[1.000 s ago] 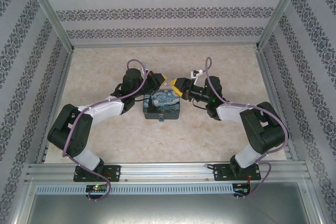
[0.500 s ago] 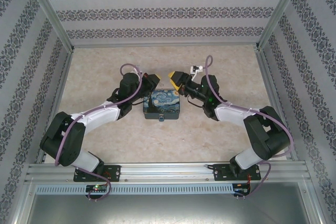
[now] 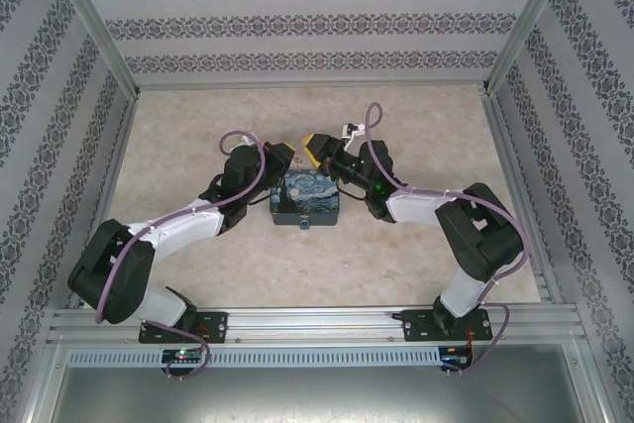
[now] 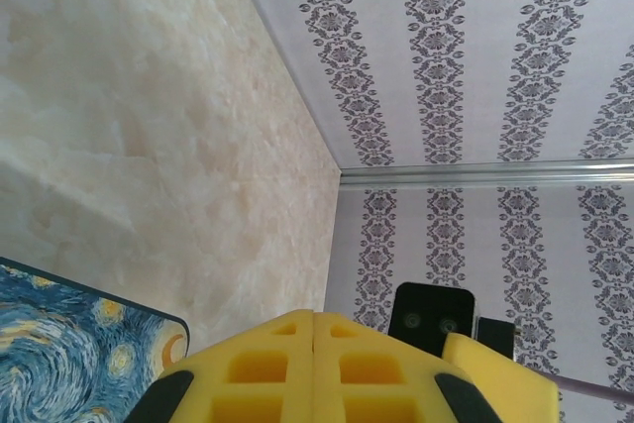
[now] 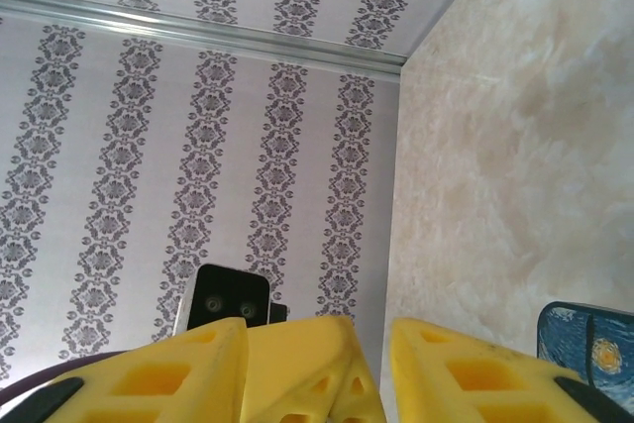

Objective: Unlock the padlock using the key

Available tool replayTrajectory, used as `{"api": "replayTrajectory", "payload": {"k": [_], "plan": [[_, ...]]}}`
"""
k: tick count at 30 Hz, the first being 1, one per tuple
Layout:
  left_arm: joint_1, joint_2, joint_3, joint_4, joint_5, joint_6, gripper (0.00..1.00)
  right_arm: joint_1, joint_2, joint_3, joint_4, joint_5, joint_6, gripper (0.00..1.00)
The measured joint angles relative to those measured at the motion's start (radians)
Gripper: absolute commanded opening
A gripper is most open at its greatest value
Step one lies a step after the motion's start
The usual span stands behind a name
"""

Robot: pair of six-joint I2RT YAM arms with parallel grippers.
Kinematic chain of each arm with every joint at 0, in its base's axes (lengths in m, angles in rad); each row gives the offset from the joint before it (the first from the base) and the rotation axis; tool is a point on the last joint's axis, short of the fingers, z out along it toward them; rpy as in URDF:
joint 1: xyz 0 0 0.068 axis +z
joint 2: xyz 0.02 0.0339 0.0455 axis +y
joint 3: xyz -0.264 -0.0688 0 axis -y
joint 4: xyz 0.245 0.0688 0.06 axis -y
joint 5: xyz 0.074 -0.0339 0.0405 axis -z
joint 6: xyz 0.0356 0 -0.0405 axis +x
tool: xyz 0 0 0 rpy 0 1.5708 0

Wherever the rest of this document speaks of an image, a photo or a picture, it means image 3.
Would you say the starry night painted box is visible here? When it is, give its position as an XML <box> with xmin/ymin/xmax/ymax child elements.
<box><xmin>268</xmin><ymin>168</ymin><xmax>343</xmax><ymax>229</ymax></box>

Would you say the grey sheet metal panel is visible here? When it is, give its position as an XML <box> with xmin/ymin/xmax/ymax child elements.
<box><xmin>49</xmin><ymin>366</ymin><xmax>598</xmax><ymax>423</ymax></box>

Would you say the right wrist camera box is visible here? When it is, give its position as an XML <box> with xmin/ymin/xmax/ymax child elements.
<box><xmin>340</xmin><ymin>119</ymin><xmax>367</xmax><ymax>143</ymax></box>

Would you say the aluminium side rail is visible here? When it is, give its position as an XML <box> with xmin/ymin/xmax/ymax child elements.
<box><xmin>482</xmin><ymin>90</ymin><xmax>565</xmax><ymax>306</ymax></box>
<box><xmin>72</xmin><ymin>90</ymin><xmax>139</xmax><ymax>311</ymax></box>

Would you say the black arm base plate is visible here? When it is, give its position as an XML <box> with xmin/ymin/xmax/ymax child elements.
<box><xmin>392</xmin><ymin>307</ymin><xmax>492</xmax><ymax>344</ymax></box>
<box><xmin>137</xmin><ymin>310</ymin><xmax>230</xmax><ymax>346</ymax></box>

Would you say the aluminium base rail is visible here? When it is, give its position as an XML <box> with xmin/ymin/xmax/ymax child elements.
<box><xmin>47</xmin><ymin>307</ymin><xmax>586</xmax><ymax>346</ymax></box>

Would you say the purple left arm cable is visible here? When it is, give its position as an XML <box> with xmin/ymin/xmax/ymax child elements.
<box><xmin>92</xmin><ymin>130</ymin><xmax>271</xmax><ymax>380</ymax></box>

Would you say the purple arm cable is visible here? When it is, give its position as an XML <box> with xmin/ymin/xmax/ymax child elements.
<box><xmin>92</xmin><ymin>130</ymin><xmax>271</xmax><ymax>380</ymax></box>
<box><xmin>364</xmin><ymin>101</ymin><xmax>531</xmax><ymax>377</ymax></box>

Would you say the slotted grey cable duct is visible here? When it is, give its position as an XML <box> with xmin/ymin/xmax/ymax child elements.
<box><xmin>66</xmin><ymin>347</ymin><xmax>443</xmax><ymax>368</ymax></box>

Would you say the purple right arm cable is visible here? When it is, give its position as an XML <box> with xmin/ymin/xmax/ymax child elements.
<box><xmin>364</xmin><ymin>101</ymin><xmax>531</xmax><ymax>377</ymax></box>

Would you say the aluminium frame post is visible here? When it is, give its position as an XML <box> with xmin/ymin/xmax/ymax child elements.
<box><xmin>486</xmin><ymin>0</ymin><xmax>580</xmax><ymax>93</ymax></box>
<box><xmin>42</xmin><ymin>0</ymin><xmax>141</xmax><ymax>98</ymax></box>

